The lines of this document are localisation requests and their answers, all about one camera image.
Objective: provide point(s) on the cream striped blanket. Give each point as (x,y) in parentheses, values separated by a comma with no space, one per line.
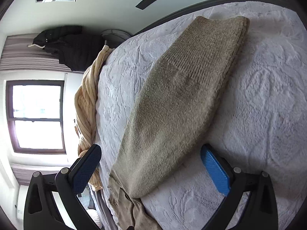
(85,103)

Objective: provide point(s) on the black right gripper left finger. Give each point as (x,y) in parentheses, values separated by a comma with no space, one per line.
(40,210)

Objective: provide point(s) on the brown framed window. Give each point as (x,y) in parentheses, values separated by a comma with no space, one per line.
(34,111)

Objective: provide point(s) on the black hanging clothes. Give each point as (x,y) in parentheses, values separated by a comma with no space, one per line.
(72,47)

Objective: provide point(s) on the taupe knit sweater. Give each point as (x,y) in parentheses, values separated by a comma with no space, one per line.
(172,113)

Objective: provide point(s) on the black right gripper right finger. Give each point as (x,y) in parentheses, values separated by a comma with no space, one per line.
(260,210)

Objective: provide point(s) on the grey striped curtain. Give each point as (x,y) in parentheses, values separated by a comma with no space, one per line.
(17,54)

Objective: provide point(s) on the white embossed bed cover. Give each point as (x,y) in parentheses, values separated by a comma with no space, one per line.
(261,121)

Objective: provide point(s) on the black bed frame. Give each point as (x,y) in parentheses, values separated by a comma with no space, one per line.
(208,4)

